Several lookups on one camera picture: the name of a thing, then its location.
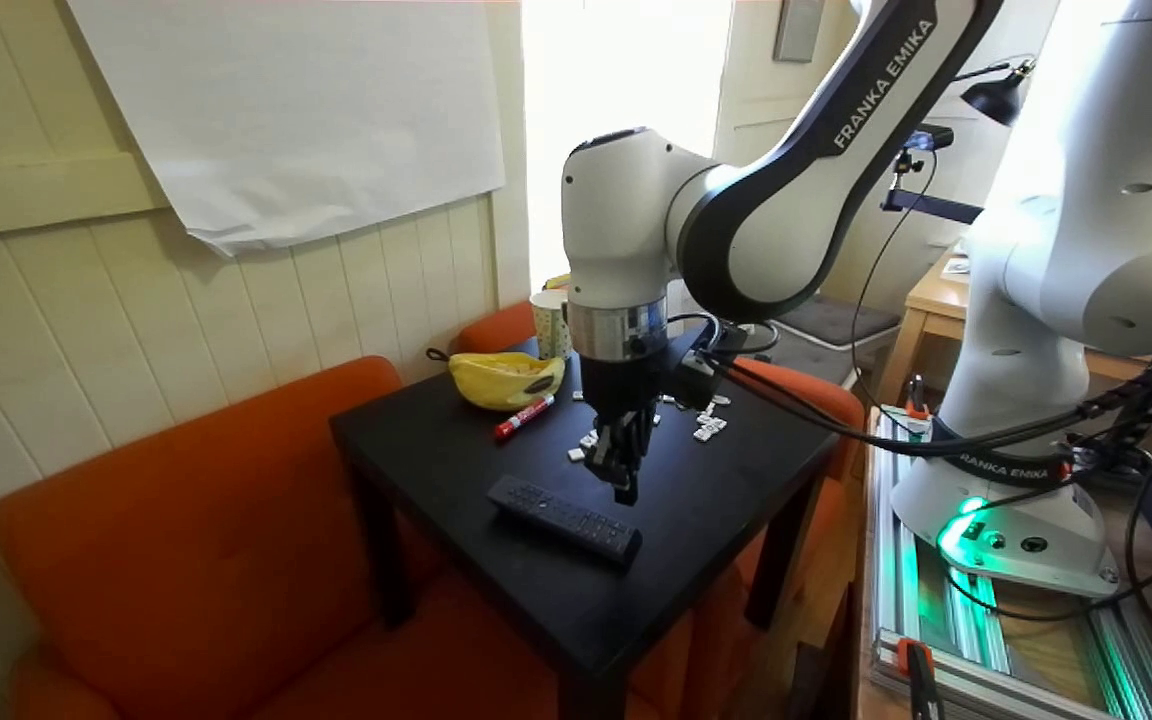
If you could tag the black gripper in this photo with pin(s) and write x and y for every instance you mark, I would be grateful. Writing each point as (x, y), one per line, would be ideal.
(628, 357)

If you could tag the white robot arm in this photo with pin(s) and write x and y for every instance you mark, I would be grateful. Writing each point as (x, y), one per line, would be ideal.
(1059, 266)

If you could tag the black remote control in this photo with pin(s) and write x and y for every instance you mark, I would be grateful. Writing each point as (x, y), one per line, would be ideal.
(565, 521)

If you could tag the white letter tile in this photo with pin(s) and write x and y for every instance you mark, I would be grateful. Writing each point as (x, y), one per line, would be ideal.
(710, 417)

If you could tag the black side table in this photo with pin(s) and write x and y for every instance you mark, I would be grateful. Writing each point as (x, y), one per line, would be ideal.
(590, 578)

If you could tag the red marker pen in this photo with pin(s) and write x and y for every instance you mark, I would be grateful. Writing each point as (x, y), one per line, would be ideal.
(507, 431)

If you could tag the wooden desk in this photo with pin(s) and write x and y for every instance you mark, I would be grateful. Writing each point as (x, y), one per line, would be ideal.
(935, 310)

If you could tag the orange sofa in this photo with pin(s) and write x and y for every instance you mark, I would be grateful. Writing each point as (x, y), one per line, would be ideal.
(330, 555)

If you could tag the white hanging paper sheet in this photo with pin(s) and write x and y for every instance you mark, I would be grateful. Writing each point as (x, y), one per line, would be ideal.
(292, 121)

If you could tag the robot base mounting frame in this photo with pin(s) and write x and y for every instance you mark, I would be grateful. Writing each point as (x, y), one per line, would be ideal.
(997, 649)

